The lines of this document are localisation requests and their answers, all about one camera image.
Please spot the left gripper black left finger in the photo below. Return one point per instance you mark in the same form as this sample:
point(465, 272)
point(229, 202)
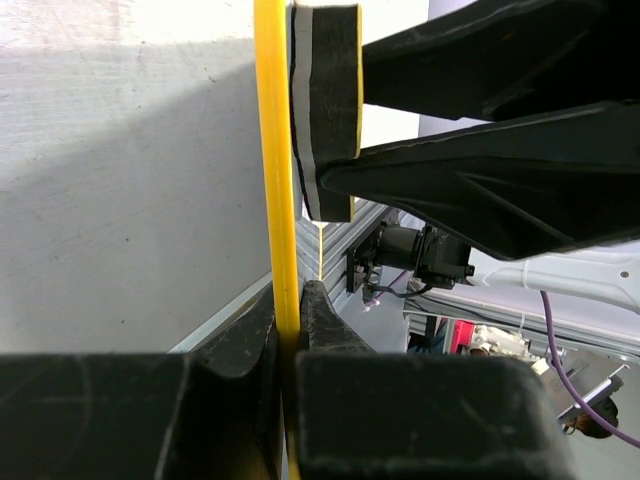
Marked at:
point(213, 413)

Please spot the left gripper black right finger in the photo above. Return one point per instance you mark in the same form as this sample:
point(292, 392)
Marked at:
point(368, 415)

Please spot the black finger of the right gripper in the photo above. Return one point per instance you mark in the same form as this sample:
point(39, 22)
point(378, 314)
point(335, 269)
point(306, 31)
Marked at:
point(498, 60)
point(554, 182)

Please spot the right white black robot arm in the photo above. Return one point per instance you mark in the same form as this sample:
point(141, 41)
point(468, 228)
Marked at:
point(546, 179)

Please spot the yellow black whiteboard eraser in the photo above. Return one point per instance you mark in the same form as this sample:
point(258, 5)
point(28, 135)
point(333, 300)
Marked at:
point(326, 99)

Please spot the yellow framed whiteboard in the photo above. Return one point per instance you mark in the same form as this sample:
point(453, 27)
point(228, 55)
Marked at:
point(271, 62)

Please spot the aluminium extrusion frame rail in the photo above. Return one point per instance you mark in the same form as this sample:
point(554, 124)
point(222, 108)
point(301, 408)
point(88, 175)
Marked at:
point(340, 260)

